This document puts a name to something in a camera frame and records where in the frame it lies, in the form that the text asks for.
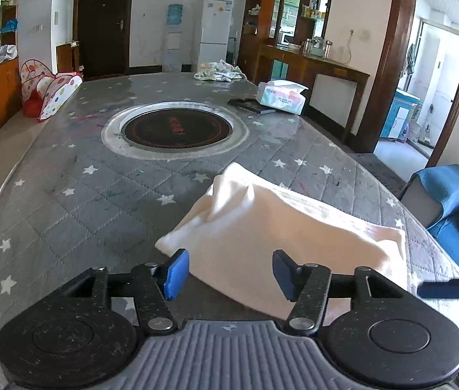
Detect cream white garment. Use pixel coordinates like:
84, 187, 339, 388
155, 163, 459, 319

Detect blue sofa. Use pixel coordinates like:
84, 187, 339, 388
400, 164, 459, 267

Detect grey star quilted table cover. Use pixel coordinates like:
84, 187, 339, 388
0, 71, 459, 390

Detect round induction cooktop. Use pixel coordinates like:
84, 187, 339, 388
101, 100, 250, 161

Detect blue cabinet in doorway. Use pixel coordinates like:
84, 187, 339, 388
379, 89, 420, 142

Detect tissue pack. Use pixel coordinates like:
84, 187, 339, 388
256, 79, 308, 115

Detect wooden side table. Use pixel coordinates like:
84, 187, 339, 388
252, 43, 371, 146

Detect polka dot play tent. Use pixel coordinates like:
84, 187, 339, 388
20, 59, 82, 123

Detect crumpled patterned cloth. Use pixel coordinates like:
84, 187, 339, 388
194, 60, 247, 82

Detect water dispenser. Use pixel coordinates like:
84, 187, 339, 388
163, 4, 183, 72

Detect glass jars on table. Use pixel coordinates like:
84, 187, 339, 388
302, 37, 333, 58

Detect white refrigerator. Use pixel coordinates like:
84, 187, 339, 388
192, 0, 234, 71

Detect dark wooden door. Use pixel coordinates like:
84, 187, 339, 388
72, 0, 133, 80

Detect right wooden display cabinet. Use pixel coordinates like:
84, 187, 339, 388
237, 0, 331, 78

